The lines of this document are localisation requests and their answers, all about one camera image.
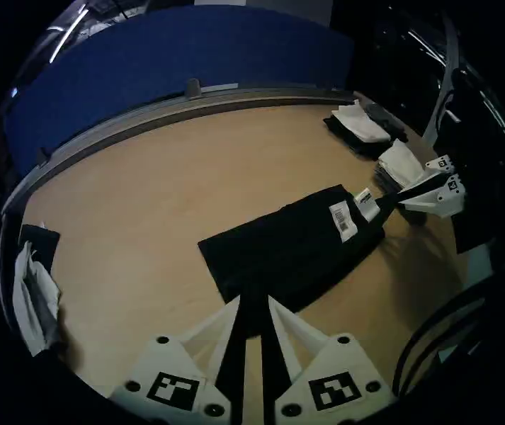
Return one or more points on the black towel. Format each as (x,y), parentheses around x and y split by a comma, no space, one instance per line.
(287,248)

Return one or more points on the stack of black white towels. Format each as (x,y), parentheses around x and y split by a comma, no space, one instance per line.
(400,166)
(360,126)

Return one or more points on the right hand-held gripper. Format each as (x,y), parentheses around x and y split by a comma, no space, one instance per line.
(478,177)

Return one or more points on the blue desk screen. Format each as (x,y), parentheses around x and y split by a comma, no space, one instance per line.
(168,75)

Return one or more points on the heap of white towels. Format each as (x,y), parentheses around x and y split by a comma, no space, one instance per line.
(35,292)

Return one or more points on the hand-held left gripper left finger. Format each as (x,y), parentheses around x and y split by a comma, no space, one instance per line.
(170,367)

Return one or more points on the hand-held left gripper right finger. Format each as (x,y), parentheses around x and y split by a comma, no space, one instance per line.
(336,363)

